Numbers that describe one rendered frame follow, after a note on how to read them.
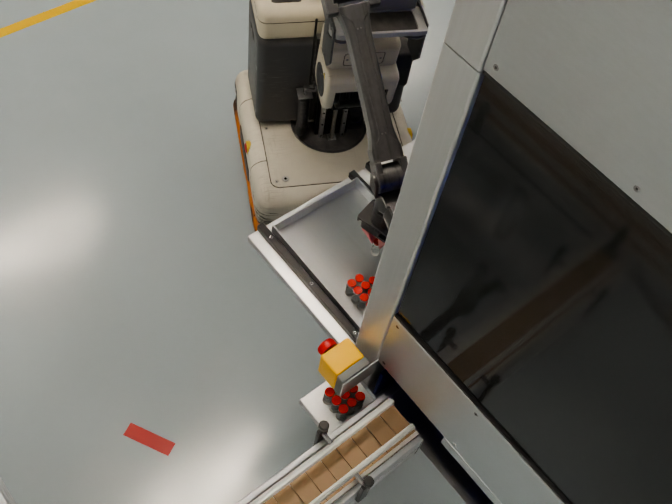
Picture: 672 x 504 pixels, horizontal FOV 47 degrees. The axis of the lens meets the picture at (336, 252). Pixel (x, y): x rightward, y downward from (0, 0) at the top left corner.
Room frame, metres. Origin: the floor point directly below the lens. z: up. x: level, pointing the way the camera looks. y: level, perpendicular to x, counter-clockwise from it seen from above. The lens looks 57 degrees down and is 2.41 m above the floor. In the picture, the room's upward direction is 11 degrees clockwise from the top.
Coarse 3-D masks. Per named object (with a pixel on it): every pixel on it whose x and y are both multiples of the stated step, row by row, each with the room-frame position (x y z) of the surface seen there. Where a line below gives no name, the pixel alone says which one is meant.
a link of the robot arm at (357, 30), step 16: (368, 0) 1.24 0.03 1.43; (336, 16) 1.21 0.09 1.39; (352, 16) 1.20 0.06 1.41; (368, 16) 1.21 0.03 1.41; (352, 32) 1.18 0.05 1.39; (368, 32) 1.19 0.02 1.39; (352, 48) 1.16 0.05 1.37; (368, 48) 1.16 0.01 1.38; (352, 64) 1.16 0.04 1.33; (368, 64) 1.14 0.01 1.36; (368, 80) 1.12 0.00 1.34; (368, 96) 1.10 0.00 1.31; (384, 96) 1.10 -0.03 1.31; (368, 112) 1.07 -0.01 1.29; (384, 112) 1.08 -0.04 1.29; (368, 128) 1.06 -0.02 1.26; (384, 128) 1.06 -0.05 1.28; (368, 144) 1.05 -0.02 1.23; (384, 144) 1.03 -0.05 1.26; (400, 144) 1.04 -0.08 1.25; (384, 160) 1.01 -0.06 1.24; (400, 160) 1.02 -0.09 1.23; (384, 176) 0.99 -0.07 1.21; (400, 176) 0.99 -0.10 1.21; (384, 192) 0.98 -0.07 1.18
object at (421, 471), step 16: (400, 400) 0.67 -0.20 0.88; (416, 416) 0.64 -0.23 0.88; (432, 432) 0.61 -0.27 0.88; (432, 448) 0.58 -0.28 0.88; (416, 464) 0.56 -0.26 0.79; (432, 464) 0.54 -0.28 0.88; (448, 464) 0.55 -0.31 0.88; (384, 480) 0.60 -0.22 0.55; (400, 480) 0.57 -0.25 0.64; (416, 480) 0.55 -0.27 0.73; (432, 480) 0.53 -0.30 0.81; (448, 480) 0.52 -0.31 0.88; (464, 480) 0.52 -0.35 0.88; (368, 496) 0.61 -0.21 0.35; (384, 496) 0.58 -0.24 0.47; (400, 496) 0.56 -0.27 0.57; (416, 496) 0.54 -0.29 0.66; (432, 496) 0.52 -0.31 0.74; (448, 496) 0.50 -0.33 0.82; (464, 496) 0.49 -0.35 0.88; (480, 496) 0.50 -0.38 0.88
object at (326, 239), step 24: (336, 192) 1.16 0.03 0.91; (360, 192) 1.19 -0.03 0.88; (288, 216) 1.06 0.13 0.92; (312, 216) 1.09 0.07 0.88; (336, 216) 1.11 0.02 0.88; (288, 240) 1.01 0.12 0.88; (312, 240) 1.02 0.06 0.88; (336, 240) 1.04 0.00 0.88; (360, 240) 1.05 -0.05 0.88; (312, 264) 0.96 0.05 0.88; (336, 264) 0.97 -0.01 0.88; (360, 264) 0.98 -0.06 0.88; (336, 288) 0.91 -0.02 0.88; (360, 312) 0.86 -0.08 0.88
